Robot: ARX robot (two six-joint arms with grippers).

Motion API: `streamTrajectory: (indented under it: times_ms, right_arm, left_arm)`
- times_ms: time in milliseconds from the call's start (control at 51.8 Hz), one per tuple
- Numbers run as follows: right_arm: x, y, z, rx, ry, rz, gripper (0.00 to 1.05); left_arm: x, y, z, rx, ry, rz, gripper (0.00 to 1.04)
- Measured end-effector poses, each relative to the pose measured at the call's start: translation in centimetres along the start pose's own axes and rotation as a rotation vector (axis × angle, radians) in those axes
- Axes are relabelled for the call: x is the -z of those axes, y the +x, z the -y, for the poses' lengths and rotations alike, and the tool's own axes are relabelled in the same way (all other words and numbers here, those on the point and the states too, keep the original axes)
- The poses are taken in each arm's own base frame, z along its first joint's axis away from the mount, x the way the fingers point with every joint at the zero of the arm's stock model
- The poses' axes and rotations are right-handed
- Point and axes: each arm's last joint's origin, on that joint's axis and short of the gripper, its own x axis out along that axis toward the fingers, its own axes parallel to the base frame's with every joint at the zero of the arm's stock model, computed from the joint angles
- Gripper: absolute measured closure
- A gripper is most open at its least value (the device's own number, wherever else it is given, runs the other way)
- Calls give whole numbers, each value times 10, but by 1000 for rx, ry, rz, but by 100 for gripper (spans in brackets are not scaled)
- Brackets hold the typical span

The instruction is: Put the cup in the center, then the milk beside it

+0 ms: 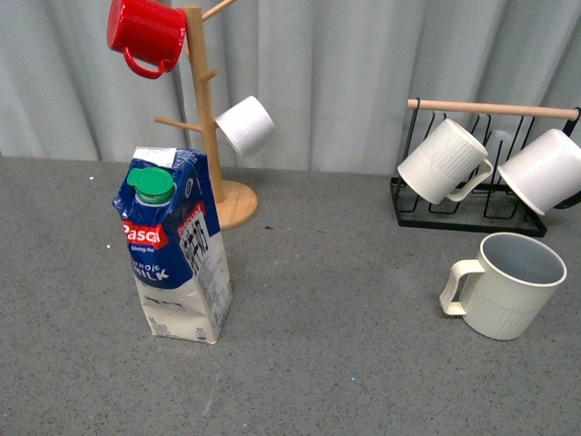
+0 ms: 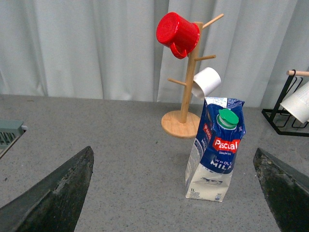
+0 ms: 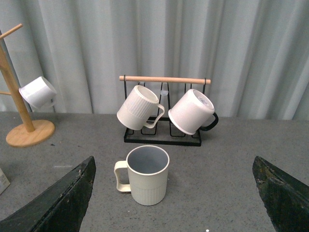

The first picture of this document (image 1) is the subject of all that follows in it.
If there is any blue white milk carton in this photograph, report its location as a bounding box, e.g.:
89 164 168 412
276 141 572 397
112 147 232 344

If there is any cream ribbed mug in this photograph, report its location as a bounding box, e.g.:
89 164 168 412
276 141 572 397
398 119 494 204
439 233 567 341

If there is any wooden mug tree stand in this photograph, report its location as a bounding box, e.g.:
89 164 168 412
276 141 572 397
154 0 258 231

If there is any small white hanging mug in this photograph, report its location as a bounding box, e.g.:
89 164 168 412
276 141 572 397
215 95 275 157

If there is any cream ribbed hanging mug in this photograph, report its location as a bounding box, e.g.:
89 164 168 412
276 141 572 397
398 119 494 204

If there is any red enamel mug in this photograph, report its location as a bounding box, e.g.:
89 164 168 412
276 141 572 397
106 0 187 80

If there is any white enamel hanging mug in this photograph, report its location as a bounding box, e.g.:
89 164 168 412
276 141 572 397
498 129 580 216

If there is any black wire mug rack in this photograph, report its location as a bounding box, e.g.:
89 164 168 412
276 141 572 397
389 97 580 237

